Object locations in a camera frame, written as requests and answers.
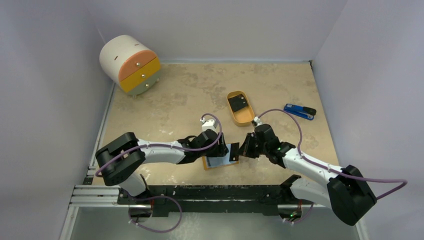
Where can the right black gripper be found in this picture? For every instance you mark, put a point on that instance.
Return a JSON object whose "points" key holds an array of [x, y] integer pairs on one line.
{"points": [[247, 147]]}

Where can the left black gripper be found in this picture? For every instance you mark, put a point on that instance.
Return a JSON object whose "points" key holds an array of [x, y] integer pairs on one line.
{"points": [[220, 149]]}

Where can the black credit card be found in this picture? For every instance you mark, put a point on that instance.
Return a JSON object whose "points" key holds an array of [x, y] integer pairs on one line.
{"points": [[233, 152]]}

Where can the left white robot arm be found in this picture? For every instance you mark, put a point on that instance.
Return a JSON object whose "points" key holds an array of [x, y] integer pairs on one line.
{"points": [[119, 160]]}

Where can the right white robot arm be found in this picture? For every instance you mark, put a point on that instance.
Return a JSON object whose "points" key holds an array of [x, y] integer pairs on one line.
{"points": [[335, 187]]}

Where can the black card stack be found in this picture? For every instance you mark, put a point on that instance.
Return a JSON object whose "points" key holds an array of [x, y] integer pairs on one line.
{"points": [[238, 103]]}

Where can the orange oval tray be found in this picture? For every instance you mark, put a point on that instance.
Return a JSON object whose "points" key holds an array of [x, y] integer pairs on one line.
{"points": [[243, 117]]}

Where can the blue black stapler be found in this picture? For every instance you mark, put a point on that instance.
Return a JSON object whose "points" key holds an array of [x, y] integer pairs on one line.
{"points": [[304, 112]]}

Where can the white round mini drawer chest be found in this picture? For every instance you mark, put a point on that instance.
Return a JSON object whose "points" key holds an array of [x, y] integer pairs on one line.
{"points": [[131, 65]]}

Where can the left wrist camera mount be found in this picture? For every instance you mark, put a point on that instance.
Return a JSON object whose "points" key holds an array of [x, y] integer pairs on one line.
{"points": [[209, 124]]}

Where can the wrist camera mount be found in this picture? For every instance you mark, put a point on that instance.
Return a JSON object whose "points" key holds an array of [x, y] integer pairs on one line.
{"points": [[256, 121], [209, 124]]}

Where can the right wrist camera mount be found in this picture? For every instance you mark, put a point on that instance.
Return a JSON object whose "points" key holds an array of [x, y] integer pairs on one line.
{"points": [[256, 121]]}

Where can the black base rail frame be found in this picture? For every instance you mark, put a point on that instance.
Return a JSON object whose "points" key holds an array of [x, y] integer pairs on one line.
{"points": [[268, 200]]}

